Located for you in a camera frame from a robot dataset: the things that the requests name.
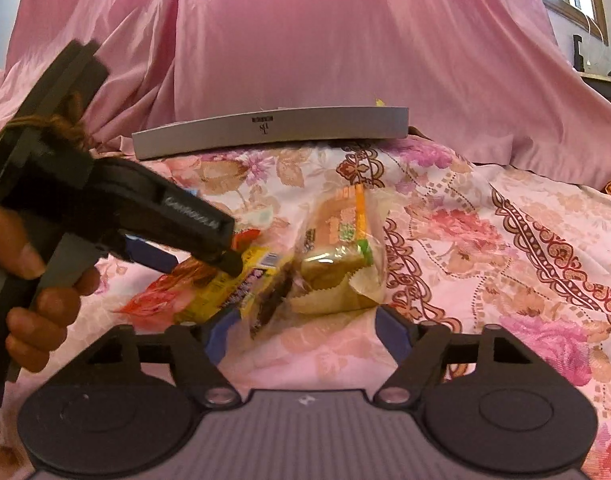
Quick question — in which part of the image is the person's left hand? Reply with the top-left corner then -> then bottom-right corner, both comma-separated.
0,202 -> 102,375

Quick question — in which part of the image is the wooden side shelf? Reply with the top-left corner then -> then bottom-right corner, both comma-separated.
572,34 -> 611,104

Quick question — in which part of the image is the yellow snack bar packet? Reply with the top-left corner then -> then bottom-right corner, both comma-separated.
174,246 -> 293,324

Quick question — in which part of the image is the pale green snack packet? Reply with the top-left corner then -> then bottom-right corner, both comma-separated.
235,206 -> 274,233

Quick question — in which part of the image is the grey cardboard snack box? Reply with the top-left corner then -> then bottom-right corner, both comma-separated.
132,106 -> 409,160

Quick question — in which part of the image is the small brown date packet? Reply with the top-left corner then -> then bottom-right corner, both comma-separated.
247,259 -> 293,338

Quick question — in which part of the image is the red dried tofu packet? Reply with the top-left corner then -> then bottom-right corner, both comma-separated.
120,230 -> 262,332

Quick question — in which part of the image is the pink satin sheet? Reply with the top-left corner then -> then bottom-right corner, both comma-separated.
0,0 -> 611,188

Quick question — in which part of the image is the orange bread packet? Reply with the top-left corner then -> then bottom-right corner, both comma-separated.
289,184 -> 387,315

